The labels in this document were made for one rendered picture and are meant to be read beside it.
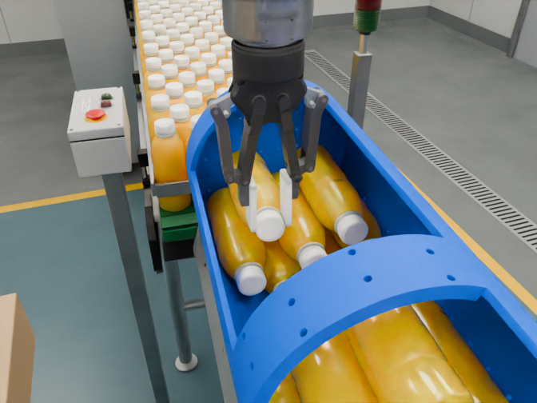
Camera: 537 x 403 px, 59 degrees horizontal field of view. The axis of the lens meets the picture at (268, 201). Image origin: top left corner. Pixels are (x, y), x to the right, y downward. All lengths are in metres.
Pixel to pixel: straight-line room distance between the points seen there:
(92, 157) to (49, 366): 1.18
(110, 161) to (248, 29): 0.57
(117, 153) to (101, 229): 1.59
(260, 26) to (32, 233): 2.28
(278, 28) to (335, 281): 0.23
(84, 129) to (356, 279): 0.67
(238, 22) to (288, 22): 0.05
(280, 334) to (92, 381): 1.54
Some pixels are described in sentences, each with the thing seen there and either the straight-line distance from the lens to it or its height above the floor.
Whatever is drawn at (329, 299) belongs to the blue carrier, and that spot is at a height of 1.22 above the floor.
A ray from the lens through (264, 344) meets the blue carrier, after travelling 0.42.
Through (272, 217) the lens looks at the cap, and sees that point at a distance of 0.60.
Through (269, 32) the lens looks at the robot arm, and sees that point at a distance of 0.47.
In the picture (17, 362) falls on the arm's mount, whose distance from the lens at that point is 0.62.
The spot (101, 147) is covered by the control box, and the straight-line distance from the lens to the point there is 0.96.
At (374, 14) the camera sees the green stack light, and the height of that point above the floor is 1.20.
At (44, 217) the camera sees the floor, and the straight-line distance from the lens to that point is 2.73.
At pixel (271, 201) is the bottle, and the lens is 0.63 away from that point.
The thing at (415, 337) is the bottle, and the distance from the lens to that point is 0.43.
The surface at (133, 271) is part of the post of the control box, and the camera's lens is 1.25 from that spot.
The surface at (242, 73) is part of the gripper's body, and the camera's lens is 0.49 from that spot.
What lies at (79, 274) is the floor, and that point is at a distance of 2.31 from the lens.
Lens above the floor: 1.50
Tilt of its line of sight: 35 degrees down
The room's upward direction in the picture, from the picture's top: straight up
